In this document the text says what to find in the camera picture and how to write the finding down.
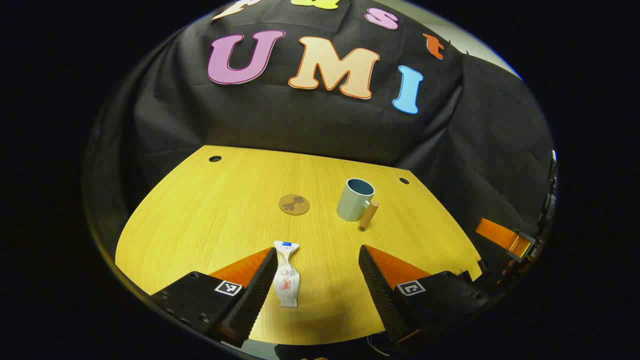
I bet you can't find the black backdrop cloth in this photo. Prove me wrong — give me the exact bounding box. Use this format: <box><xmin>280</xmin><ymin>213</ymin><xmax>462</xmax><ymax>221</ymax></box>
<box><xmin>82</xmin><ymin>0</ymin><xmax>556</xmax><ymax>301</ymax></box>

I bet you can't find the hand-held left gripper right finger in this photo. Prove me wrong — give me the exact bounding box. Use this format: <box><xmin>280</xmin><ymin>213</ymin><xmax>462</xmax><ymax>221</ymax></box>
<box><xmin>358</xmin><ymin>244</ymin><xmax>488</xmax><ymax>351</ymax></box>

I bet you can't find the yellow wooden desktop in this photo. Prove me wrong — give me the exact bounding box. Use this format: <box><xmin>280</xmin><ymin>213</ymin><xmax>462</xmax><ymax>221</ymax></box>
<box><xmin>115</xmin><ymin>145</ymin><xmax>483</xmax><ymax>347</ymax></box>

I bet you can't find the white toothpaste tube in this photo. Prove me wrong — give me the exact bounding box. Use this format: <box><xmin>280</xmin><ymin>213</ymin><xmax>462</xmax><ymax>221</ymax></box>
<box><xmin>272</xmin><ymin>240</ymin><xmax>301</xmax><ymax>308</ymax></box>

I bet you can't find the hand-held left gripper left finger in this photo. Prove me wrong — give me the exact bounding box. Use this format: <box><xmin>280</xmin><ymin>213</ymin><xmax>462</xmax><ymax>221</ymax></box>
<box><xmin>150</xmin><ymin>246</ymin><xmax>279</xmax><ymax>349</ymax></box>

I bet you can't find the pale cup with wooden handle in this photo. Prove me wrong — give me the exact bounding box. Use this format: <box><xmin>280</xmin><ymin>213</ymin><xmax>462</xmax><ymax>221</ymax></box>
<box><xmin>336</xmin><ymin>178</ymin><xmax>380</xmax><ymax>232</ymax></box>

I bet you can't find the round brown coaster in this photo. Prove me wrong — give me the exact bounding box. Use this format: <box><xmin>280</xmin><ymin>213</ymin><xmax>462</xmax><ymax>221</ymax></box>
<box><xmin>278</xmin><ymin>194</ymin><xmax>311</xmax><ymax>216</ymax></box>

